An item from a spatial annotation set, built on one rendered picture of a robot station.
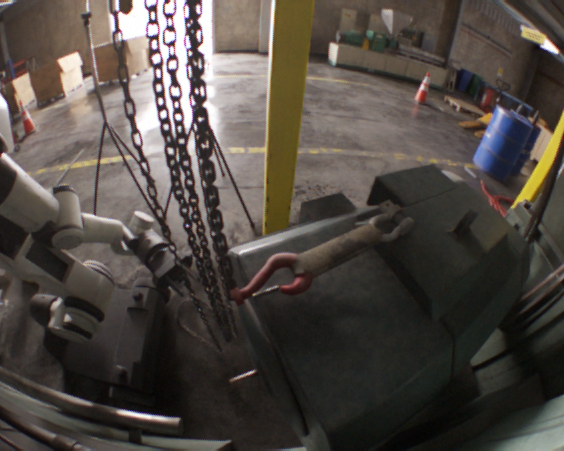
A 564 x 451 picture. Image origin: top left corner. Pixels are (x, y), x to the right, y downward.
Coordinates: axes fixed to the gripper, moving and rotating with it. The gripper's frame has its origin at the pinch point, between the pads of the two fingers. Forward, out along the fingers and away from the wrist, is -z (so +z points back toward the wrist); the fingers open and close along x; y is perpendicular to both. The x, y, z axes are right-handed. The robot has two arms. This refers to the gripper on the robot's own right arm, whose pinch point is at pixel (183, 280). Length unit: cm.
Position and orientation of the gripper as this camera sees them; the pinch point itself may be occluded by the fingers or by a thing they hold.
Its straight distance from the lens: 64.2
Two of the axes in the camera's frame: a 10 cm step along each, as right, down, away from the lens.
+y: 0.6, -6.9, -7.2
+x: -5.9, 5.6, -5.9
